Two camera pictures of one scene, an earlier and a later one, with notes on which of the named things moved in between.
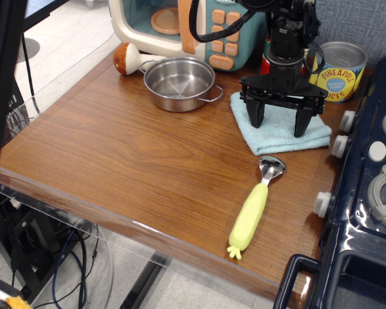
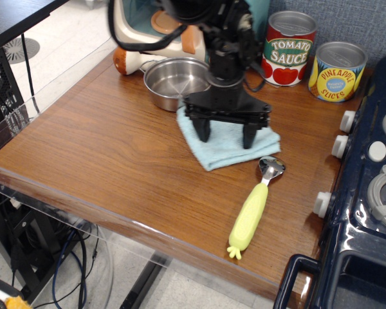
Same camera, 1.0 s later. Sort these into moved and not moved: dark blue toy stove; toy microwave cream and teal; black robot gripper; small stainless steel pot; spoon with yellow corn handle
Moved: black robot gripper
Not moved: spoon with yellow corn handle; dark blue toy stove; toy microwave cream and teal; small stainless steel pot
